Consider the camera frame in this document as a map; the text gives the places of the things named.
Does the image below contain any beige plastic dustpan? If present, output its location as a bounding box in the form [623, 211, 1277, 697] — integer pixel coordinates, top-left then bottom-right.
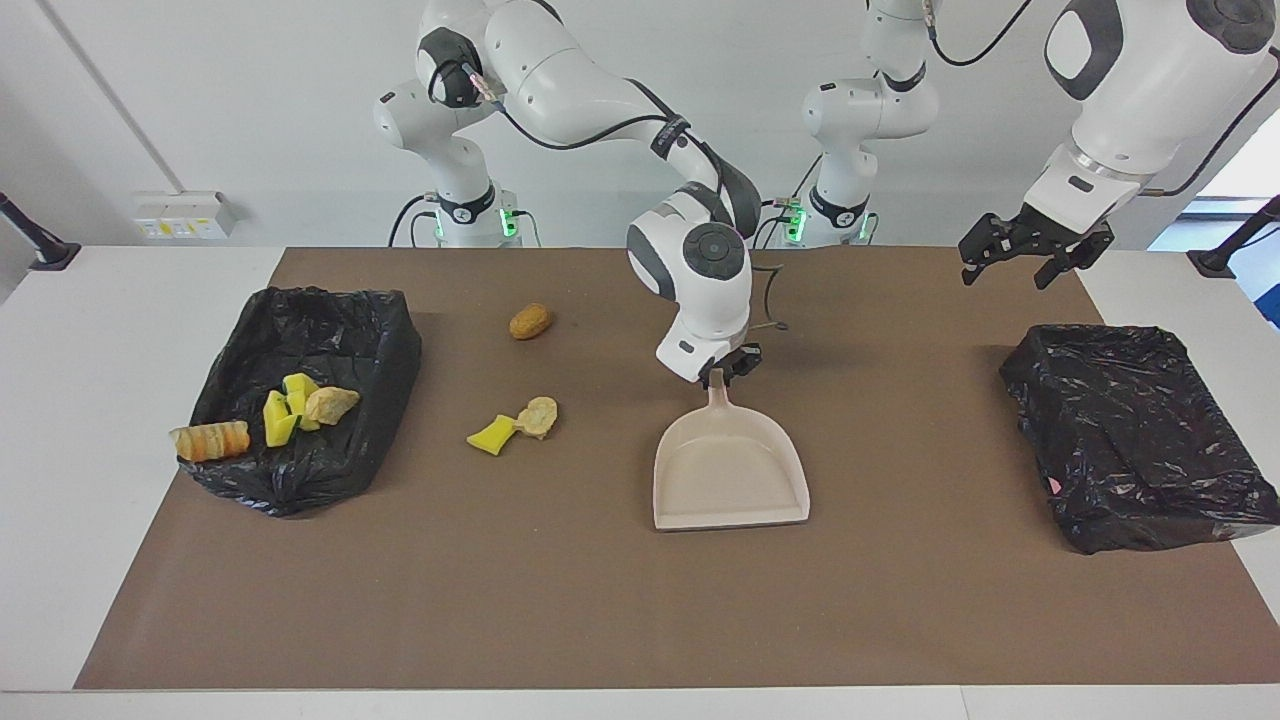
[653, 368, 811, 532]

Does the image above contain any pale toy pastry piece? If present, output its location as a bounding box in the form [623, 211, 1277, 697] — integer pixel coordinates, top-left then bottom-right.
[514, 396, 559, 440]
[303, 387, 362, 426]

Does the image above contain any yellow green sponge piece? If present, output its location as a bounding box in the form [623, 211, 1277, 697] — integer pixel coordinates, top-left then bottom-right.
[282, 372, 323, 433]
[262, 390, 299, 449]

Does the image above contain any orange striped toy croissant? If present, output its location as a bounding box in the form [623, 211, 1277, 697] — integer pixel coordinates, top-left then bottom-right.
[168, 420, 252, 463]

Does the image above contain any black bag bin pink spot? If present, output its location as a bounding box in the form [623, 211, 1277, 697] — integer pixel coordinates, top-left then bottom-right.
[999, 323, 1280, 556]

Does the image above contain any black bag lined bin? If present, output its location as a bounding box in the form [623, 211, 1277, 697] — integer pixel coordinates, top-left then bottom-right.
[177, 285, 423, 518]

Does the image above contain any bright window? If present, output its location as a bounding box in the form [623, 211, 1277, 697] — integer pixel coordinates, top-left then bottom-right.
[1195, 130, 1280, 201]

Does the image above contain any blue background object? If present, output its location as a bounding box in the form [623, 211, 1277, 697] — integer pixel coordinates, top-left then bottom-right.
[1245, 262, 1280, 329]

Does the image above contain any brown table mat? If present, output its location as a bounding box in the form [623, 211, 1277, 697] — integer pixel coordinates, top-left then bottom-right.
[73, 247, 1280, 691]

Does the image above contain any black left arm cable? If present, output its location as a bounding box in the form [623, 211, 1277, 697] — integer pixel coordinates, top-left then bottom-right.
[920, 0, 1280, 196]

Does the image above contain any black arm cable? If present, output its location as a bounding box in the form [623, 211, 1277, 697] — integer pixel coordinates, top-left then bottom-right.
[920, 0, 1280, 196]
[460, 60, 789, 333]

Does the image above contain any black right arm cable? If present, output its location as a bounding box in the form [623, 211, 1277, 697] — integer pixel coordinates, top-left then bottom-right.
[460, 60, 789, 333]

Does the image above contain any white wall socket box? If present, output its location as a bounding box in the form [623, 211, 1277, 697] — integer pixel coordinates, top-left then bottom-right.
[133, 191, 244, 242]

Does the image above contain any white wall cable duct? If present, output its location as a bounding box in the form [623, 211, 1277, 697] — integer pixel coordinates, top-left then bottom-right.
[38, 0, 189, 196]

